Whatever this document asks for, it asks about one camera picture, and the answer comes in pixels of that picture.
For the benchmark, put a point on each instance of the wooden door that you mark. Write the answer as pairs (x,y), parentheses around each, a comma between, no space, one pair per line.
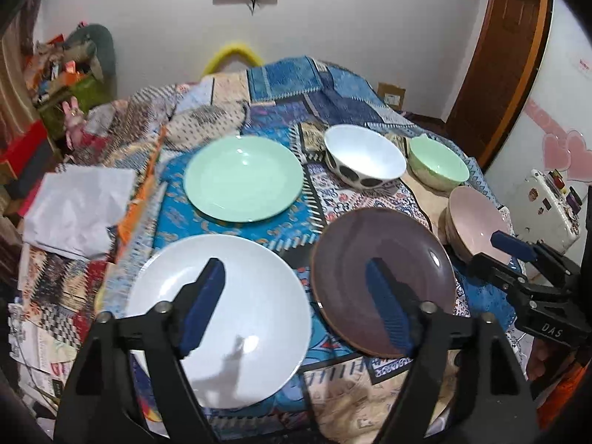
(501,74)

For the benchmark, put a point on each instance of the white plate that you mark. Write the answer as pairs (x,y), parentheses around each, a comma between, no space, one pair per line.
(259,332)

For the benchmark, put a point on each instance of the mint green bowl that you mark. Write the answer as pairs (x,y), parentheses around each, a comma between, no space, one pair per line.
(435,165)

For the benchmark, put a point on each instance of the patchwork patterned tablecloth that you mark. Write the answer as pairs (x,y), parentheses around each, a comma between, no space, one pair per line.
(338,392)

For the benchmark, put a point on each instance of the dark purple plate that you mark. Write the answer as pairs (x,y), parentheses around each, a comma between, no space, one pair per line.
(370,271)

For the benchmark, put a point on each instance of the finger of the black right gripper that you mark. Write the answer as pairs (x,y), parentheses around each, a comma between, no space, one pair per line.
(513,247)
(511,282)

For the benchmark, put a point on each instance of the white sticker-covered case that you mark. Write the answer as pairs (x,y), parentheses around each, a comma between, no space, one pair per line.
(540,213)

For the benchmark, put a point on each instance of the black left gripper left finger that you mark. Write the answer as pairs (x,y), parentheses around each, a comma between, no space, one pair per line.
(99,403)

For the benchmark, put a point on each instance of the red box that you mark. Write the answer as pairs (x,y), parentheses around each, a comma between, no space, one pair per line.
(16,156)

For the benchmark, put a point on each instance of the white folded cloth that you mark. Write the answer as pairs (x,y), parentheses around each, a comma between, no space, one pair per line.
(75,209)

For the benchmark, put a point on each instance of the pink bowl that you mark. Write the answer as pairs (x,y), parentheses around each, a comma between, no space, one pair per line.
(470,221)

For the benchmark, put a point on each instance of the white black-spotted bowl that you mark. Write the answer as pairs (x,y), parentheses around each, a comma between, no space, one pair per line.
(361,157)

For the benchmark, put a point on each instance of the right hand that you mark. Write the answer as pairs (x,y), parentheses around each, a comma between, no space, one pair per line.
(536,363)

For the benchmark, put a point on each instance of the green storage box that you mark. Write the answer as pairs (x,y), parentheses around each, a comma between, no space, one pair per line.
(90,92)

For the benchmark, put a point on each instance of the yellow fuzzy hoop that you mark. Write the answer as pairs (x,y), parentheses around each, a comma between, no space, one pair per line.
(234,51)

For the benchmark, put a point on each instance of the mint green plate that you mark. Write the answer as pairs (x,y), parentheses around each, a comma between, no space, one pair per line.
(243,179)

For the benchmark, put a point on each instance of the orange sleeve forearm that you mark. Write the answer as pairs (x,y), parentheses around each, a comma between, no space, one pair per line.
(555,403)

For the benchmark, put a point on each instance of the cardboard box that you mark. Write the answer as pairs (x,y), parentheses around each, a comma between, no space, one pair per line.
(391,95)

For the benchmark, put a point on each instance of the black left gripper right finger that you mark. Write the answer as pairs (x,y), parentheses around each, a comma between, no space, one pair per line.
(492,401)

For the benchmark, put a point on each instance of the pink rabbit toy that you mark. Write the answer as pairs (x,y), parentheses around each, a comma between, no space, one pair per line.
(74,122)

